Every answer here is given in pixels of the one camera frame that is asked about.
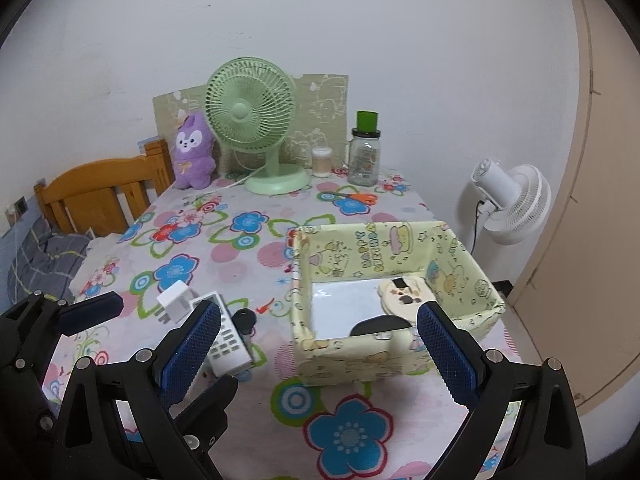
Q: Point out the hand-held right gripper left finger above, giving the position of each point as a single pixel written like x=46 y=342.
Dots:
x=192 y=350

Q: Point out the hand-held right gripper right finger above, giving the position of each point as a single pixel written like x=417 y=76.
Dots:
x=447 y=360

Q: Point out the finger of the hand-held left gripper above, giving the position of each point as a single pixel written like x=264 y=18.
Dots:
x=92 y=310
x=215 y=405

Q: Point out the white remote control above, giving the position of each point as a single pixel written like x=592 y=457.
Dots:
x=232 y=347

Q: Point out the white charger plug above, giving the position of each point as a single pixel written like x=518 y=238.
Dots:
x=172 y=305

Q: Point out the yellow cartoon fabric storage box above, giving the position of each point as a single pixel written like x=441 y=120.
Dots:
x=350 y=355

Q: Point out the black key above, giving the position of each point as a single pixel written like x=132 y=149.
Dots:
x=245 y=319

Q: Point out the grey plaid bedding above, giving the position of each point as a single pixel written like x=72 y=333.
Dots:
x=40 y=260

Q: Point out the black rounded device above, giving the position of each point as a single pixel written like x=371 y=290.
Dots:
x=380 y=325

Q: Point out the white round case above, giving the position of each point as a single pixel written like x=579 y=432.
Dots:
x=400 y=297

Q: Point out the floral tablecloth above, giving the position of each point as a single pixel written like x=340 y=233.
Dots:
x=260 y=260

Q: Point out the wooden chair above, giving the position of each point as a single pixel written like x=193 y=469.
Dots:
x=100 y=180

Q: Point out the white standing fan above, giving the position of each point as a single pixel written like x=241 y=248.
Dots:
x=520 y=200

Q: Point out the purple plush toy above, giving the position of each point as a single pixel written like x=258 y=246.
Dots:
x=192 y=160

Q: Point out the orange scissors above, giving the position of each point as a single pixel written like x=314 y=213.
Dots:
x=362 y=197

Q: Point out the beige door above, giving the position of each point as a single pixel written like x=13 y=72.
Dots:
x=600 y=210

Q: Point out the glass jar with green lid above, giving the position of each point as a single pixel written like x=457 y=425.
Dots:
x=364 y=160

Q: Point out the cotton swab container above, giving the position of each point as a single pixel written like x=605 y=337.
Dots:
x=322 y=165

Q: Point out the green desk fan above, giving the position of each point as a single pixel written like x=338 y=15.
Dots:
x=240 y=110

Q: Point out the wall outlet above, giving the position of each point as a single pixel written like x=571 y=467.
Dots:
x=21 y=206

